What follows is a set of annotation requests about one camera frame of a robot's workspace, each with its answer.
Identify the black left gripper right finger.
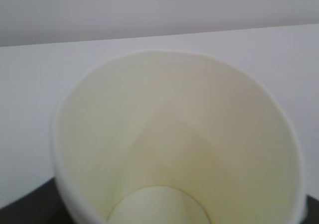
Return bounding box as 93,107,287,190
303,196,319,224

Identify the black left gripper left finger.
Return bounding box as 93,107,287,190
0,178,74,224

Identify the white paper cup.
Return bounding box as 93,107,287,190
51,50,306,224

